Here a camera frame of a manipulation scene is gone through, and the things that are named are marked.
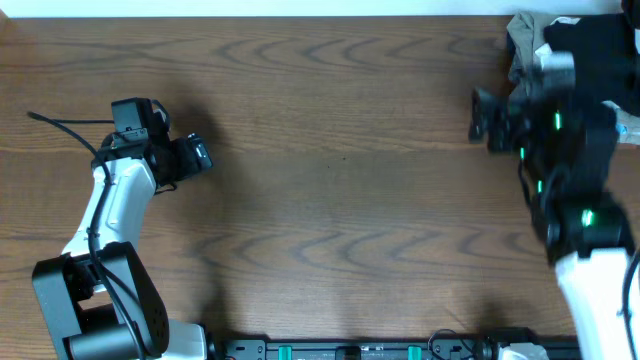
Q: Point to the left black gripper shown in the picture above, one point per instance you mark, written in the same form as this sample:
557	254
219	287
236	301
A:
190	163

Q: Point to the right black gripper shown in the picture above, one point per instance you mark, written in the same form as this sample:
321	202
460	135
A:
506	115

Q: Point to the black t-shirt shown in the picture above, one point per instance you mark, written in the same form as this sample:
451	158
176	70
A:
605	57

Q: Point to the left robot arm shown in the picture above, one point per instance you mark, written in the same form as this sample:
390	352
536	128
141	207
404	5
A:
97	298

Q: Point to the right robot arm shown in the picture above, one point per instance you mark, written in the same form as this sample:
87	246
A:
565	143

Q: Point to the beige folded garment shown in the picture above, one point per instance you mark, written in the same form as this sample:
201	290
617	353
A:
526	44

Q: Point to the light blue striped garment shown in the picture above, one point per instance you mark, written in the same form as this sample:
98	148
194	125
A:
623	132

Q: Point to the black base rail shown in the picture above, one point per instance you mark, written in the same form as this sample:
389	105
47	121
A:
443	344

